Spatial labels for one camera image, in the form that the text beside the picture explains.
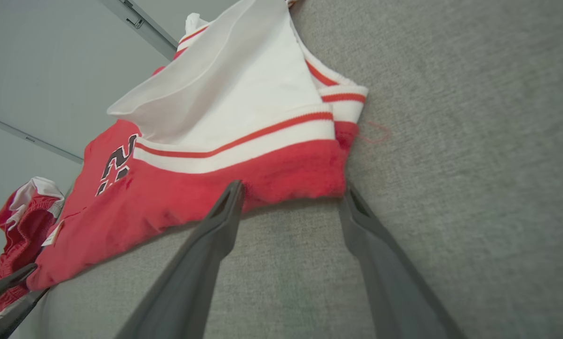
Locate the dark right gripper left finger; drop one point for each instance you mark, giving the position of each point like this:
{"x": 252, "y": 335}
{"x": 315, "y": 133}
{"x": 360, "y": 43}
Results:
{"x": 192, "y": 282}

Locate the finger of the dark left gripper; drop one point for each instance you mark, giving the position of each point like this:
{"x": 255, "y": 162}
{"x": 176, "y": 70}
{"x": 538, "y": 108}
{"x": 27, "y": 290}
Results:
{"x": 13, "y": 278}
{"x": 8, "y": 315}

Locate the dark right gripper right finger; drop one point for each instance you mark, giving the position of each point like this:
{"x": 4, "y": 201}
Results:
{"x": 394, "y": 292}

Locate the red sports shorts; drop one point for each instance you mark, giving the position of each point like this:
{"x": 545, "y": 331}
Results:
{"x": 25, "y": 221}

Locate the red white sports jersey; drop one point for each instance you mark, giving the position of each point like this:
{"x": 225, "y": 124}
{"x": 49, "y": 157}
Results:
{"x": 192, "y": 197}

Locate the grey fabric sofa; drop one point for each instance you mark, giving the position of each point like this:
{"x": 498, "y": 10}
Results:
{"x": 451, "y": 188}

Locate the grey partition post with latch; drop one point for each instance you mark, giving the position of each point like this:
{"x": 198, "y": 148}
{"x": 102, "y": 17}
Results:
{"x": 145, "y": 28}

